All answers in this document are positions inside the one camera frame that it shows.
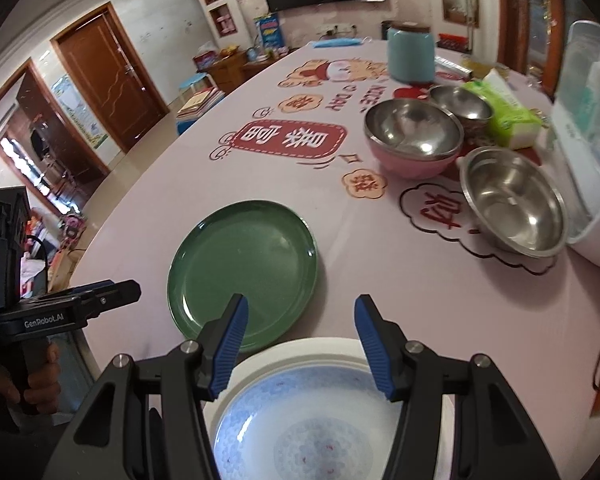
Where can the dark air fryer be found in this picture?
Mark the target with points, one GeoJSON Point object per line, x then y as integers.
{"type": "Point", "coordinates": [385, 30]}

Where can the blue patterned white plate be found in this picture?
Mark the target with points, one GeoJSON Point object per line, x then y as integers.
{"type": "Point", "coordinates": [305, 430]}

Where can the colourful wall chart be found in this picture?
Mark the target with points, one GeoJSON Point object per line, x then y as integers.
{"type": "Point", "coordinates": [80, 110]}

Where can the small steel bowl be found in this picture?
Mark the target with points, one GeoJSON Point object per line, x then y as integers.
{"type": "Point", "coordinates": [460, 105]}

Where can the silver foil roll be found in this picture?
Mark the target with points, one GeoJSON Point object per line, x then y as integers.
{"type": "Point", "coordinates": [450, 66]}

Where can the wooden television cabinet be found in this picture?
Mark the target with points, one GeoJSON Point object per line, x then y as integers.
{"type": "Point", "coordinates": [230, 67]}

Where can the green tissue pack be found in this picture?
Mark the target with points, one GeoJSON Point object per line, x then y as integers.
{"type": "Point", "coordinates": [510, 110]}

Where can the stack of books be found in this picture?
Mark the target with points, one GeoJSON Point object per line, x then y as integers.
{"type": "Point", "coordinates": [202, 102]}

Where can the white countertop sterilizer cabinet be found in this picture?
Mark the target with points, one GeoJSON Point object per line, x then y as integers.
{"type": "Point", "coordinates": [590, 170]}

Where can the red lidded box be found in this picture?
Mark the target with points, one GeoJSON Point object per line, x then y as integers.
{"type": "Point", "coordinates": [452, 40]}

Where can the wooden glass sliding door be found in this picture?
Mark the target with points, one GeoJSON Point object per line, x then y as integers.
{"type": "Point", "coordinates": [512, 20]}

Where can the blue standing poster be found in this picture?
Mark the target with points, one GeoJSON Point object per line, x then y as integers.
{"type": "Point", "coordinates": [267, 30]}

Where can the brown wooden door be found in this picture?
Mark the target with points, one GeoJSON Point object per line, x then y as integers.
{"type": "Point", "coordinates": [110, 75]}

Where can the pink steel bowl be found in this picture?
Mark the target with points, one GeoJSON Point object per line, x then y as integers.
{"type": "Point", "coordinates": [410, 130]}

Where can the white paper plate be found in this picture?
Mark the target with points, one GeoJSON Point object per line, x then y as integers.
{"type": "Point", "coordinates": [305, 350]}

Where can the teal canister with brown lid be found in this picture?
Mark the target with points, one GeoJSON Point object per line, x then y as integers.
{"type": "Point", "coordinates": [410, 55]}

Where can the person's left hand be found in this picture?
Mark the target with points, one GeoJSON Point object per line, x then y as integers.
{"type": "Point", "coordinates": [50, 375]}

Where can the light blue round stool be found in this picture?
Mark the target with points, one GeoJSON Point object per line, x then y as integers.
{"type": "Point", "coordinates": [192, 80]}

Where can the blue face mask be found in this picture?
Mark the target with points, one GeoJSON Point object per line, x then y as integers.
{"type": "Point", "coordinates": [337, 42]}

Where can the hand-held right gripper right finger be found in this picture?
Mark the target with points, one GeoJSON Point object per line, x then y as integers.
{"type": "Point", "coordinates": [375, 345]}

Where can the green plate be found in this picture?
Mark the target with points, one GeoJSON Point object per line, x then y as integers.
{"type": "Point", "coordinates": [240, 270]}

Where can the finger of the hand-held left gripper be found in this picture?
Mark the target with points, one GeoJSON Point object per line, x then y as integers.
{"type": "Point", "coordinates": [92, 289]}
{"type": "Point", "coordinates": [120, 292]}

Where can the red snack box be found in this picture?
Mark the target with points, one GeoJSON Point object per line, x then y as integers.
{"type": "Point", "coordinates": [205, 59]}

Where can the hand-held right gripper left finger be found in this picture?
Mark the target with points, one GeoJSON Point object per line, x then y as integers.
{"type": "Point", "coordinates": [227, 345]}

